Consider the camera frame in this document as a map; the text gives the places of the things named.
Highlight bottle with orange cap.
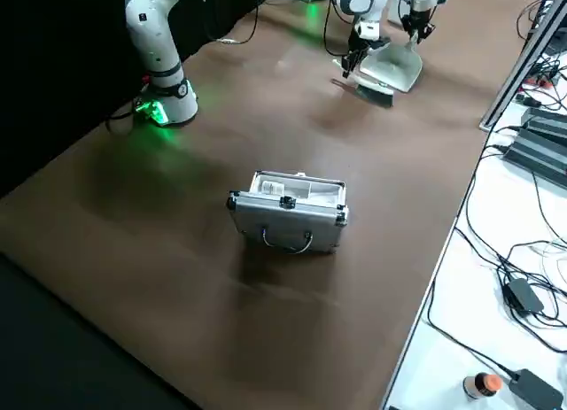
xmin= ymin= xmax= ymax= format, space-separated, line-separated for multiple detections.
xmin=462 ymin=371 xmax=504 ymax=403

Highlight black base cable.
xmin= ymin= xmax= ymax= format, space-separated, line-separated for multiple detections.
xmin=105 ymin=97 xmax=150 ymax=137

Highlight black desk cable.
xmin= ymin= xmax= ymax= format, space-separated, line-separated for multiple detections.
xmin=427 ymin=313 xmax=520 ymax=381
xmin=495 ymin=239 xmax=567 ymax=332
xmin=468 ymin=143 xmax=511 ymax=235

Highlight black electronics box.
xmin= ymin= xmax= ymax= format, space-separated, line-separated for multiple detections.
xmin=503 ymin=107 xmax=567 ymax=189

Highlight black power adapter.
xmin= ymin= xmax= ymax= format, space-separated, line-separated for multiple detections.
xmin=508 ymin=368 xmax=565 ymax=410
xmin=504 ymin=276 xmax=545 ymax=314

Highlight pale green plastic dustpan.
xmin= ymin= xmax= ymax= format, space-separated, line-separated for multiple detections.
xmin=359 ymin=32 xmax=425 ymax=94

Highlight white brush black bristles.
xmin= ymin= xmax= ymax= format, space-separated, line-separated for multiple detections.
xmin=331 ymin=58 xmax=395 ymax=109

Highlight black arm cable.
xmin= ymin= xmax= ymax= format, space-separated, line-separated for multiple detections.
xmin=206 ymin=0 xmax=355 ymax=59

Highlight open aluminium case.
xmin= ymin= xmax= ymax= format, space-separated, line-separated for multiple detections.
xmin=226 ymin=170 xmax=351 ymax=256

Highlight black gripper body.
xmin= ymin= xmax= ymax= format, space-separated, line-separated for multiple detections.
xmin=409 ymin=9 xmax=435 ymax=30
xmin=348 ymin=27 xmax=392 ymax=57

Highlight aluminium camera post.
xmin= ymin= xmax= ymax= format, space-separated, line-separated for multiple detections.
xmin=478 ymin=0 xmax=567 ymax=130

